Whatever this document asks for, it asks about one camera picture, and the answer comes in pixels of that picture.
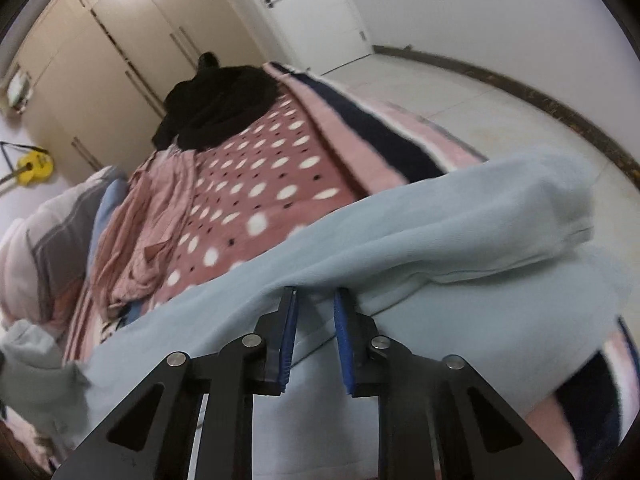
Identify white door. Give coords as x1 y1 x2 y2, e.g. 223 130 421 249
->
235 0 373 73

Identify yellow guitar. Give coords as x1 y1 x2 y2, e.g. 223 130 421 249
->
0 147 53 196

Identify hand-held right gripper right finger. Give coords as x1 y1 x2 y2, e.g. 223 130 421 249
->
333 287 573 480

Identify black jacket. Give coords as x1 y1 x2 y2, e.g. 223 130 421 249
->
152 52 281 151

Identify pink plaid garment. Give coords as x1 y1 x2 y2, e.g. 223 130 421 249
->
92 152 201 318

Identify dark baseboard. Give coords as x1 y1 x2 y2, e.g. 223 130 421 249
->
372 45 640 186

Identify blue garment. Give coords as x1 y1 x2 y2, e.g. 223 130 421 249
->
87 177 131 271

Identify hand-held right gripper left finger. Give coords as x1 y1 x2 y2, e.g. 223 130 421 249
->
50 286 299 480

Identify wooden wardrobe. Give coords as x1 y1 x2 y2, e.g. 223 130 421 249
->
7 0 296 191

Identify light blue pants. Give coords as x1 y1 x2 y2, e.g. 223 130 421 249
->
0 144 633 480

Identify pink grey folded quilt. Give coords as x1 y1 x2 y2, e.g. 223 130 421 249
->
0 165 126 341

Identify striped dotted printed blanket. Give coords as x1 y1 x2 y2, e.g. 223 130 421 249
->
0 62 631 480

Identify stored bedding bundle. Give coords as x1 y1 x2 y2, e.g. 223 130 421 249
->
6 70 33 113

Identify black guitar strap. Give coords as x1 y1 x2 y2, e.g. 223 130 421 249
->
0 141 48 155

